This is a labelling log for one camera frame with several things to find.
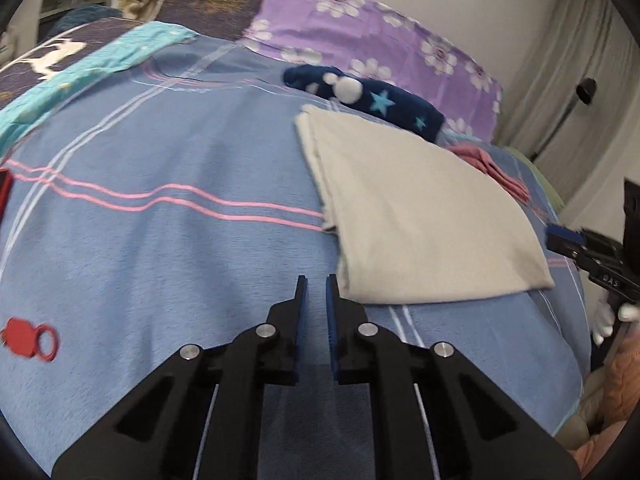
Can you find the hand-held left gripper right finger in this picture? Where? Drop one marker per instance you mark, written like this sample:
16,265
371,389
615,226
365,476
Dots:
331,312

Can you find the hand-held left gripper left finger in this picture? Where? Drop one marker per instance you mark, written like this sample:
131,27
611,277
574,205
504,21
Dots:
301,310

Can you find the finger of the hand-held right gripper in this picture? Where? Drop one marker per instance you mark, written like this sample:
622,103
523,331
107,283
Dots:
562,233
567,252

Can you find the beige long-sleeve shirt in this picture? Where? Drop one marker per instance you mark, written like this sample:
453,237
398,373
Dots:
420,210

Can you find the person's right hand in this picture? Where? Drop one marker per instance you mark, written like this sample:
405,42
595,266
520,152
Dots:
602,317

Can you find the green pillow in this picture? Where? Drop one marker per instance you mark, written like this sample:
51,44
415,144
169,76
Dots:
542,180

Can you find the pink garment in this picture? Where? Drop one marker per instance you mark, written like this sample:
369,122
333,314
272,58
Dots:
485,162

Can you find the person's orange quilted clothing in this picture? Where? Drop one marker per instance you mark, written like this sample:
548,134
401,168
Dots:
625,385

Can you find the black floor lamp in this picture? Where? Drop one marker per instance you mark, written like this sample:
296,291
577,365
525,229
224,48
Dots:
586,91

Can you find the grey curtain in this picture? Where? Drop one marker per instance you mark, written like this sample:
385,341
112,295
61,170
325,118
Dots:
550,60

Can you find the navy star print fleece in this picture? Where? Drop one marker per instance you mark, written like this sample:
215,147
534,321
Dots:
380,102

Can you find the purple floral pillow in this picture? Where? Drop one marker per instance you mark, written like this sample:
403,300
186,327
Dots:
350,25

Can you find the red phone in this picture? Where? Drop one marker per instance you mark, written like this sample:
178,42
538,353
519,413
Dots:
5,195

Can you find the teal quilted blanket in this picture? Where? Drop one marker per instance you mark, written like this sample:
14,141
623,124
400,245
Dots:
110,55

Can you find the dark deer print bedspread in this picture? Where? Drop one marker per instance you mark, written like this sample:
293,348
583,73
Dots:
45,55

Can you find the blue fluffy blanket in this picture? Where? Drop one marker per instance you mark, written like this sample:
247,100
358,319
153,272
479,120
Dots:
85,20

